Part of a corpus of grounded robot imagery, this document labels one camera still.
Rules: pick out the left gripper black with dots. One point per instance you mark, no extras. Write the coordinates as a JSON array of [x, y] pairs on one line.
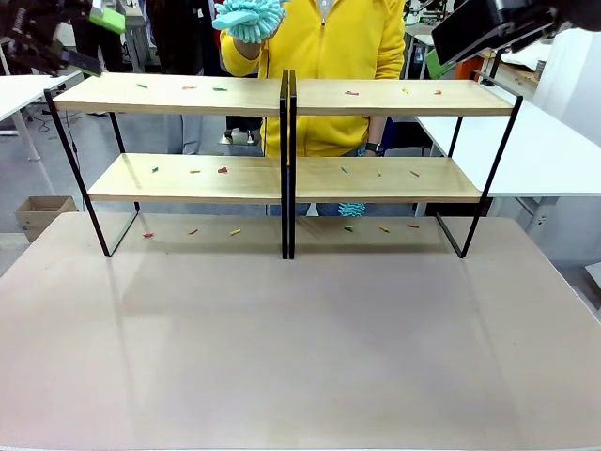
[[23, 37]]

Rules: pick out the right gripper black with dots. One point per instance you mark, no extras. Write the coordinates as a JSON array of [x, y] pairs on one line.
[[582, 11]]

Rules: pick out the teal microfiber duster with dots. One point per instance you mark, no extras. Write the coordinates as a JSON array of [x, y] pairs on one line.
[[352, 209], [253, 19]]

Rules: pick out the person's right forearm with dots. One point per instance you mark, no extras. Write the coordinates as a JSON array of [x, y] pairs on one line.
[[235, 63]]

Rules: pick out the person's left forearm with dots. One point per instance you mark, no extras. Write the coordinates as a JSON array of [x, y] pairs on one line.
[[378, 129]]

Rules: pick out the person's right hand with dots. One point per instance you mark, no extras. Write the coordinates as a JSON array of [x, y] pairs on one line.
[[249, 47]]

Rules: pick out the background person black trousers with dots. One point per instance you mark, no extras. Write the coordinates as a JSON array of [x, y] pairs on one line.
[[112, 49]]

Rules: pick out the white paper sheet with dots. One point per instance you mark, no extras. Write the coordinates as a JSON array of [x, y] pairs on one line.
[[526, 56]]

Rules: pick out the grey metal stool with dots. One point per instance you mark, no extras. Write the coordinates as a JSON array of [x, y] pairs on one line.
[[138, 47]]

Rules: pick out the black clamp stand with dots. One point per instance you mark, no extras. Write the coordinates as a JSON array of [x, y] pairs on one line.
[[497, 63]]

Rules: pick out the wooden workbench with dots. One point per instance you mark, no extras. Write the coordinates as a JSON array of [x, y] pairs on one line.
[[516, 80]]

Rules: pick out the black flat panel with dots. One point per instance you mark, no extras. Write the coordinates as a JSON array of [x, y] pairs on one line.
[[465, 35]]

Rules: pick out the white partition panel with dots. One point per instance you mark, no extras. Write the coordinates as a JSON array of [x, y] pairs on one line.
[[573, 84]]

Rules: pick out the orange background object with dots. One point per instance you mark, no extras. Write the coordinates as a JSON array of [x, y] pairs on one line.
[[467, 71]]

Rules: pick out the background person dark clothes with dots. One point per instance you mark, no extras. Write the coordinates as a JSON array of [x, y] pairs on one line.
[[178, 37]]

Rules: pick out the white table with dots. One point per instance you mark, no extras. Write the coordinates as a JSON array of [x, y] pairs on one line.
[[540, 160], [23, 94]]

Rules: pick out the green chair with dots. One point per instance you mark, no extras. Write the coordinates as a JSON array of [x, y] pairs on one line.
[[439, 68]]

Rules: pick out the background person legs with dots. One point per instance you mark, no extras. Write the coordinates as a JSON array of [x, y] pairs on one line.
[[244, 124]]

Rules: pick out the cardboard box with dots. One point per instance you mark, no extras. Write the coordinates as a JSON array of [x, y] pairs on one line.
[[44, 213]]

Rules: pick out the person in yellow jacket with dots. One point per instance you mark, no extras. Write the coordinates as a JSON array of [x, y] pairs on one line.
[[338, 56]]

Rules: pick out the black wrist watch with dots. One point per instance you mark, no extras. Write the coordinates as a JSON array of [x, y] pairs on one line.
[[377, 149]]

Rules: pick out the wooden shelf unit black frame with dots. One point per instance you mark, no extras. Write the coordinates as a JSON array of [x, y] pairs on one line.
[[385, 181], [188, 178]]

